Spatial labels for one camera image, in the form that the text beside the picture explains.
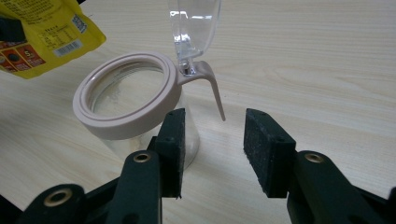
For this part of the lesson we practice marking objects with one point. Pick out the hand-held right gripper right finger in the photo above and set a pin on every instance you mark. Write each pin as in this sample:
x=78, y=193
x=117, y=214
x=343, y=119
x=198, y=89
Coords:
x=267, y=155

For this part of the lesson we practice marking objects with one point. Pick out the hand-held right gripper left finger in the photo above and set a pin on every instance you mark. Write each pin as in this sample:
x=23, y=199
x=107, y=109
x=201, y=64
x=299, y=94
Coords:
x=172, y=149

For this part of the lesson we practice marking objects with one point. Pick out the yellow spout pouch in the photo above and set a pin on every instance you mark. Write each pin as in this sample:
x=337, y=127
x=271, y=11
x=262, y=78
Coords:
x=56, y=28

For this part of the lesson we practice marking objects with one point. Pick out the clear jar with beige lid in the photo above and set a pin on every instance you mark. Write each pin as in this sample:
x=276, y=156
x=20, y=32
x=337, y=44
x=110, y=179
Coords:
x=130, y=124

